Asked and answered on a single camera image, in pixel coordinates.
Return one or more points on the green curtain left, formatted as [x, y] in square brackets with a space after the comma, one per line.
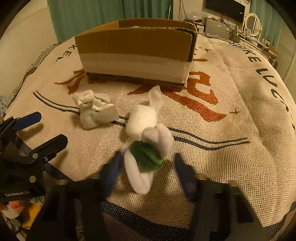
[73, 17]

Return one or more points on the open cardboard box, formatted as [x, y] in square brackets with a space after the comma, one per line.
[144, 50]

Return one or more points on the white oval vanity mirror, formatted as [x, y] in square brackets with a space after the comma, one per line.
[252, 26]

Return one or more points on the white louvred wardrobe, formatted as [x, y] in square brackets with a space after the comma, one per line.
[286, 57]

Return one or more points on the grey small fridge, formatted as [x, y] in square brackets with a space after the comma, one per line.
[216, 28]

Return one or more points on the white ribbed sock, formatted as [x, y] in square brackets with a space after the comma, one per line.
[95, 109]

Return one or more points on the white dressing table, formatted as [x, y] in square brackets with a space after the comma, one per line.
[268, 54]

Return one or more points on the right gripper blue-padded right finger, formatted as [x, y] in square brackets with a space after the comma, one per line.
[221, 210]

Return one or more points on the black wall television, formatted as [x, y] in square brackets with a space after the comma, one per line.
[230, 8]

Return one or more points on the beige woven blanket with lettering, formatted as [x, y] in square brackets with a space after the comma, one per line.
[234, 120]

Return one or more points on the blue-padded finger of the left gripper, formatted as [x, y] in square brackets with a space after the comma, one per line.
[44, 152]
[11, 125]

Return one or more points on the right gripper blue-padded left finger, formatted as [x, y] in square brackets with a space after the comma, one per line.
[56, 219]

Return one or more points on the checked grey bedsheet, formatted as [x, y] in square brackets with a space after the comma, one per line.
[7, 99]

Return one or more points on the green curtain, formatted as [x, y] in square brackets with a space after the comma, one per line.
[270, 20]
[73, 17]

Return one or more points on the green curtain right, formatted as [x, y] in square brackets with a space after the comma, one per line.
[270, 20]

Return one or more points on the white sock with green patch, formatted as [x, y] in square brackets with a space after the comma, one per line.
[149, 143]

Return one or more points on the person's left hand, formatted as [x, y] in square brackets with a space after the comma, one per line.
[17, 205]

